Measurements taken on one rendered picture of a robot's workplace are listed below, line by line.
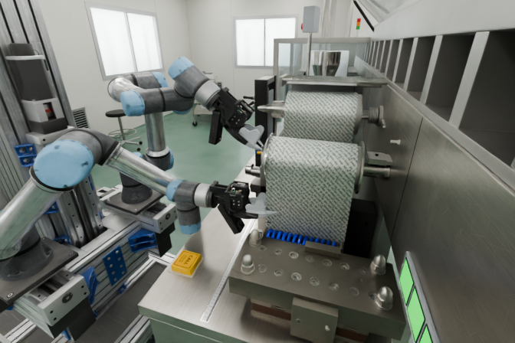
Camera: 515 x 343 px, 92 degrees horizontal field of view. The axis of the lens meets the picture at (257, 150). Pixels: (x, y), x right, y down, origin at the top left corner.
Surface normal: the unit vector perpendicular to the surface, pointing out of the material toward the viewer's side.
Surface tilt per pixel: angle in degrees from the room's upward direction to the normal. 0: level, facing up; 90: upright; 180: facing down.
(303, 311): 90
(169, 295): 0
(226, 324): 0
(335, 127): 92
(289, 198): 90
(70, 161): 86
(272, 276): 0
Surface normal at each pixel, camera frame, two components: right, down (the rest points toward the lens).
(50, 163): 0.35, 0.28
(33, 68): 0.91, 0.15
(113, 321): 0.00, -0.92
